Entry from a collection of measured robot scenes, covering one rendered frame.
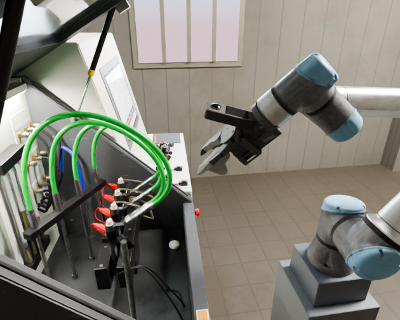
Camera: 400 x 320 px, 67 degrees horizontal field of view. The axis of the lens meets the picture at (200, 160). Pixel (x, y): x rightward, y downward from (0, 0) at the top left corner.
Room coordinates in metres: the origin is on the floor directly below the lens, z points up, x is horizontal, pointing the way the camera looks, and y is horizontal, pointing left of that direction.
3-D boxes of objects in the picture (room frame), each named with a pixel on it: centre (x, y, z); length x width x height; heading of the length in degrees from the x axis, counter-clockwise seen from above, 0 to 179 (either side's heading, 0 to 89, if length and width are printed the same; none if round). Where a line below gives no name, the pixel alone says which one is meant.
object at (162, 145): (1.44, 0.19, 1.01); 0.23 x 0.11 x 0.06; 6
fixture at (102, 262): (0.81, 0.27, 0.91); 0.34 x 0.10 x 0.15; 6
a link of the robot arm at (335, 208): (0.76, -0.43, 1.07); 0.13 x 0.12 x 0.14; 4
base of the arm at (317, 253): (0.77, -0.43, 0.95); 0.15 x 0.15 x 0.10
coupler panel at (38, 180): (0.91, 0.54, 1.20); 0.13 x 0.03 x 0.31; 6
